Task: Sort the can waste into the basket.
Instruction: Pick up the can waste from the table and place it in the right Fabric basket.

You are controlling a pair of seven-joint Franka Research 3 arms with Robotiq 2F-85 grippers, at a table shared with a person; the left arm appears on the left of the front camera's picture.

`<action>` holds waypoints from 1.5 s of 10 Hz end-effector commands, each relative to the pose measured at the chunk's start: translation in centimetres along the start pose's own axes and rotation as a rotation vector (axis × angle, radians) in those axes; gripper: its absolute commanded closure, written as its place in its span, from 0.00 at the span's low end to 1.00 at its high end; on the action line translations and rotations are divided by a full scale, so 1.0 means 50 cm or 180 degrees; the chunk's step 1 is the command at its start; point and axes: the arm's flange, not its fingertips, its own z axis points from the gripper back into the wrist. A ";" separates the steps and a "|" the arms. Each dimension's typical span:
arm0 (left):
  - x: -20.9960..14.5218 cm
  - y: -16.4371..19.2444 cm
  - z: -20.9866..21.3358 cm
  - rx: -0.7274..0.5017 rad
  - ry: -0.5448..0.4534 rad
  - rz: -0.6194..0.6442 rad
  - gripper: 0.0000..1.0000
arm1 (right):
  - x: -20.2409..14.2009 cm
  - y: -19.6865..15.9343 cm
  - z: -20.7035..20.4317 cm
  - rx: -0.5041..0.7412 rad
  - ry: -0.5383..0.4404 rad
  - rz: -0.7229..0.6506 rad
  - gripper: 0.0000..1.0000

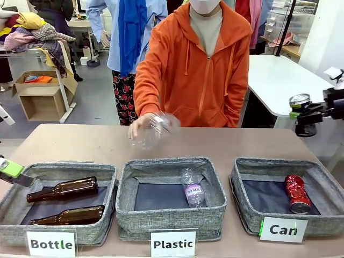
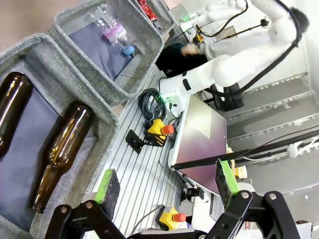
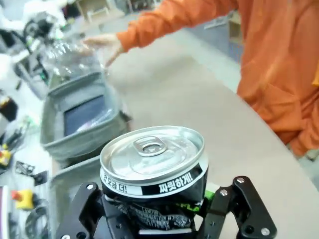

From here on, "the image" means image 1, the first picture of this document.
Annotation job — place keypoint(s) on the small black floor box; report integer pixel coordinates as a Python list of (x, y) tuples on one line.
[(93, 63)]

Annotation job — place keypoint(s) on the white table with clothes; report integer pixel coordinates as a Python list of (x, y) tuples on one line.
[(62, 88)]

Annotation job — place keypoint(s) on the pink cloth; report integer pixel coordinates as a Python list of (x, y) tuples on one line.
[(285, 40)]

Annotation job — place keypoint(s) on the person in light blue shirt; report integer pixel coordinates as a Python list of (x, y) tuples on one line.
[(158, 16)]

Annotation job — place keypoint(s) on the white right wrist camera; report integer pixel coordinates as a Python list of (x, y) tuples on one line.
[(333, 74)]

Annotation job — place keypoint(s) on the white sign reading Plastic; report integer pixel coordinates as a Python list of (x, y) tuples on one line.
[(173, 244)]

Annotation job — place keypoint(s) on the person in dark clothes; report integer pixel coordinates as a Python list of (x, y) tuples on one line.
[(53, 10)]

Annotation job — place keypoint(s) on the pile of colourful clothes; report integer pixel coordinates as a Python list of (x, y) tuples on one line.
[(40, 32)]

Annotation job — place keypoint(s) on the orange sleeved left forearm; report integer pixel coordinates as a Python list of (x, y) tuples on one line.
[(237, 107)]

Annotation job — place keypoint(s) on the silver metal can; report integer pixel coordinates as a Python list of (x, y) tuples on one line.
[(299, 99)]

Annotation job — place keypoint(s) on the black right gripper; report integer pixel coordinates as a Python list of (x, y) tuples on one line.
[(336, 104)]

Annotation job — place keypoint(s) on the large clear plastic bottle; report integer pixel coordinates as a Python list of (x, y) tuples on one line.
[(161, 126)]

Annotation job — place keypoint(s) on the orange sleeved right forearm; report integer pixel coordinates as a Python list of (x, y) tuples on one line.
[(145, 96)]

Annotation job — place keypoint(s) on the white sign reading Can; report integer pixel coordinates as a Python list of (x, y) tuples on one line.
[(283, 229)]

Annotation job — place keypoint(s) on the small purple label plastic bottle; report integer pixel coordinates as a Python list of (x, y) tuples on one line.
[(193, 192)]

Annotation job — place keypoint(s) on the white sign reading Bottle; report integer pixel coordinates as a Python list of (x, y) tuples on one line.
[(51, 243)]

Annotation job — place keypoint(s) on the person in orange hoodie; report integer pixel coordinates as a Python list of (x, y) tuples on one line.
[(201, 80)]

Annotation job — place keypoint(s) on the person's right hand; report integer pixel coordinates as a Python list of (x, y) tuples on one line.
[(139, 125)]

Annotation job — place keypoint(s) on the open cardboard box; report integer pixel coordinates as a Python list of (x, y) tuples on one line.
[(40, 104)]

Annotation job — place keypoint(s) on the grey fabric basket marked Plastic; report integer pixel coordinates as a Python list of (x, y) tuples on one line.
[(172, 219)]

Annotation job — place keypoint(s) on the blue shirt person's hand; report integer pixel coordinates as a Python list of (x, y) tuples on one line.
[(105, 39)]

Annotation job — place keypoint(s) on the grey fabric basket marked Can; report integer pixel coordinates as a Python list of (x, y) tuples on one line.
[(252, 223)]

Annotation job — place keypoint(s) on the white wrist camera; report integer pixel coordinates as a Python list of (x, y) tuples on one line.
[(333, 74), (6, 117)]

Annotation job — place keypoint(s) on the small white floor box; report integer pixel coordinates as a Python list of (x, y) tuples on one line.
[(84, 61)]

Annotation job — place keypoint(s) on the black stand pole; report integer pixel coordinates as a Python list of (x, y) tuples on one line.
[(286, 27)]

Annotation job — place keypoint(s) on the white work table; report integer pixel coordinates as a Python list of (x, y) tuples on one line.
[(80, 27)]

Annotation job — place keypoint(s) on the white face mask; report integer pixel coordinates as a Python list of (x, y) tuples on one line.
[(205, 6)]

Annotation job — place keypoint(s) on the clear plastic storage drawers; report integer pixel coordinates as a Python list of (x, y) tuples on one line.
[(303, 18)]

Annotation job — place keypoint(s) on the brown glass bottle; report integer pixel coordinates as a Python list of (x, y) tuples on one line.
[(72, 186), (78, 215)]

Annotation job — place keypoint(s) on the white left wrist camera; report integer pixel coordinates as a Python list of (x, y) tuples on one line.
[(6, 117)]

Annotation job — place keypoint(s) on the crushed red can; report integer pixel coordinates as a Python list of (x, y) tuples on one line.
[(297, 190)]

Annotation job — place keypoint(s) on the grey fabric basket marked Bottle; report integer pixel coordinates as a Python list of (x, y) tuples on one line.
[(88, 231)]

